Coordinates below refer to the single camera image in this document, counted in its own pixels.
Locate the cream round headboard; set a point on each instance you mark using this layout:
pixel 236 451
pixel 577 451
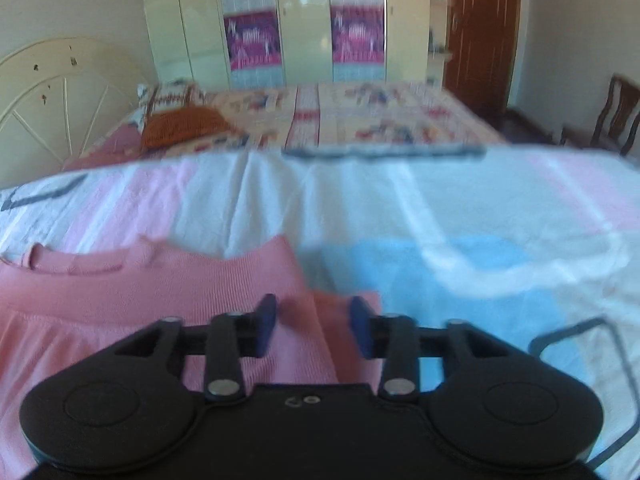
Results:
pixel 58 97

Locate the lower left pink poster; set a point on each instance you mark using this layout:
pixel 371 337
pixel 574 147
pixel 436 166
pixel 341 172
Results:
pixel 253 40

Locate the orange knitted cushion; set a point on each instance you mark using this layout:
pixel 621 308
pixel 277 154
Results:
pixel 166 129

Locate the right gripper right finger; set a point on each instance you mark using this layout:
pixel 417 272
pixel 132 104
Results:
pixel 490 401

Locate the cream glossy wardrobe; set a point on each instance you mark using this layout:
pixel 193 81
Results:
pixel 188 41

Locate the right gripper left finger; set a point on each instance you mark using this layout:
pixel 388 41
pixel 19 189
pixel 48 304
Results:
pixel 137 397

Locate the dark wooden chair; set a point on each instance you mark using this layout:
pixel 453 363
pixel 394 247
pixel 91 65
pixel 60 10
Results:
pixel 617 124

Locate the brown wooden door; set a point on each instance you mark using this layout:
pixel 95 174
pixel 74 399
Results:
pixel 482 38

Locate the pastel patchwork bed sheet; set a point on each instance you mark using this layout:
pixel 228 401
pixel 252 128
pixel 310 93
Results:
pixel 520 241

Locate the patterned beige bedspread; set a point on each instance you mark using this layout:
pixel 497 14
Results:
pixel 369 112

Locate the patterned pillow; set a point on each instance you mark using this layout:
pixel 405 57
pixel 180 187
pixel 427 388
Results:
pixel 169 96

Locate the lower right pink poster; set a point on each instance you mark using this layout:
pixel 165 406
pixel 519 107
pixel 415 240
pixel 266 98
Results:
pixel 358 34

